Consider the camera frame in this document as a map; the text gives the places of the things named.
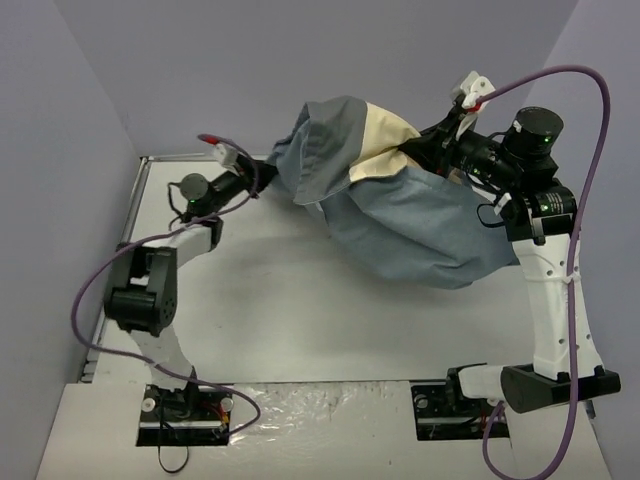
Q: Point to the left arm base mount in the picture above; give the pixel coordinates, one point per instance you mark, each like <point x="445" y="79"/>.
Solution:
<point x="195" y="416"/>

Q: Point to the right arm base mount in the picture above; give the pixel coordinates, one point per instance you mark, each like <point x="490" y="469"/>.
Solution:
<point x="438" y="418"/>

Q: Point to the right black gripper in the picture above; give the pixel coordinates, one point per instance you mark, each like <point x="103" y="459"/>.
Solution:
<point x="442" y="142"/>

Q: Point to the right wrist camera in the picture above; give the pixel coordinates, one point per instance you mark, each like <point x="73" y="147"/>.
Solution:
<point x="470" y="89"/>

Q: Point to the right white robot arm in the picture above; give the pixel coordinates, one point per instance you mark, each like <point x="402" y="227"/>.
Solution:
<point x="539" y="215"/>

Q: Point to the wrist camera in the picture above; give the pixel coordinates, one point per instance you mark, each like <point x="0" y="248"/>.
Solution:
<point x="225" y="155"/>
<point x="470" y="89"/>

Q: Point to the striped pillowcase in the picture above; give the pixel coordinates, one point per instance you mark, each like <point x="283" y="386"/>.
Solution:
<point x="341" y="162"/>

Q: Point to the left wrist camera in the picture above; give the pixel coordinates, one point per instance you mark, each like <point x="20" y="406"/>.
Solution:
<point x="225" y="155"/>

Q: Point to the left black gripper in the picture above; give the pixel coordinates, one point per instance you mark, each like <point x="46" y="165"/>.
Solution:
<point x="262" y="173"/>

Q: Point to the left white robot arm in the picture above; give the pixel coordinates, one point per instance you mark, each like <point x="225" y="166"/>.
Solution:
<point x="142" y="288"/>

